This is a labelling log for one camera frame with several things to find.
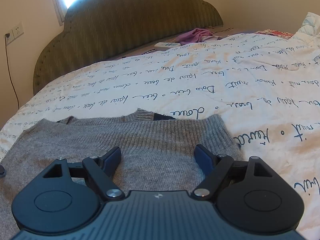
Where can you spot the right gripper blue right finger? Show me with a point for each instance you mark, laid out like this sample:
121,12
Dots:
207,161

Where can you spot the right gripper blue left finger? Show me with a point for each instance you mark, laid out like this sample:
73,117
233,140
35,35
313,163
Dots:
104,166

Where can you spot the white script-print bedspread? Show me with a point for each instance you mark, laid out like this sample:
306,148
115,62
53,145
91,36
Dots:
244,95

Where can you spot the white power strip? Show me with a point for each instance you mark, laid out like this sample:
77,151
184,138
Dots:
166,45

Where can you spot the purple garment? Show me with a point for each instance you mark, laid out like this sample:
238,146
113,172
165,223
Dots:
194,36

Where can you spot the red floral pillow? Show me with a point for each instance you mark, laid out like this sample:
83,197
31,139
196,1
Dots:
272,32

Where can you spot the olive green upholstered headboard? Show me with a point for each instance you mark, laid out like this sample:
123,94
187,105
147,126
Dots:
96,30

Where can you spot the white quilted garment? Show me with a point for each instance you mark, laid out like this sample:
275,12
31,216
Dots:
309,31

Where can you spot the white wall socket pair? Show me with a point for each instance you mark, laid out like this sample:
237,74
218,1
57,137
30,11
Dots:
14,33

